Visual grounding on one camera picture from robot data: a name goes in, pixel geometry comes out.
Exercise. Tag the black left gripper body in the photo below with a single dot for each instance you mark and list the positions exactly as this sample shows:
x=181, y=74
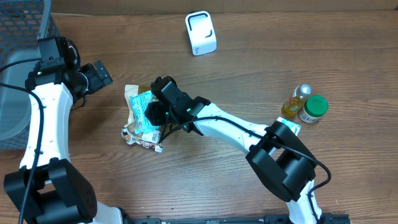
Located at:
x=101, y=76

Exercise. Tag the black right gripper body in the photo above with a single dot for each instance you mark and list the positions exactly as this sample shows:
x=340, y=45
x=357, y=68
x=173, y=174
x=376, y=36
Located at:
x=162, y=113

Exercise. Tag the mint green wipes pack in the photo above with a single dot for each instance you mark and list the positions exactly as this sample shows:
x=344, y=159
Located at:
x=139, y=104

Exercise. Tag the brown patterned snack bag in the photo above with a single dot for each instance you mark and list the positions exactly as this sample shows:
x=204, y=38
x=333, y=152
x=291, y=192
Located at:
x=147, y=140

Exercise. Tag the clear plastic bottle grey cap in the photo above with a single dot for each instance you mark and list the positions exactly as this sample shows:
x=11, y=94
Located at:
x=296, y=101

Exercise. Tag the green Kleenex tissue pack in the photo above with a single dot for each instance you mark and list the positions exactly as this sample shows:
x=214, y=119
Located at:
x=295, y=128

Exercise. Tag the green lid jar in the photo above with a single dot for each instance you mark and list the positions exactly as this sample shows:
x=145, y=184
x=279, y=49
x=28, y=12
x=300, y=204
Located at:
x=313, y=109

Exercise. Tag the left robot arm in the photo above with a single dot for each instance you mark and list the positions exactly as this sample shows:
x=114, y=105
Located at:
x=47, y=188

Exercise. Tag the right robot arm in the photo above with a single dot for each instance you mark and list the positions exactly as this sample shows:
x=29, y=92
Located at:
x=280, y=160

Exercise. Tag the white barcode scanner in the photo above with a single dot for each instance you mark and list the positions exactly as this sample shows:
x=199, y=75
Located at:
x=201, y=33

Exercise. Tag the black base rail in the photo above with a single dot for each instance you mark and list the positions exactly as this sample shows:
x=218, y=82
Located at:
x=327, y=218

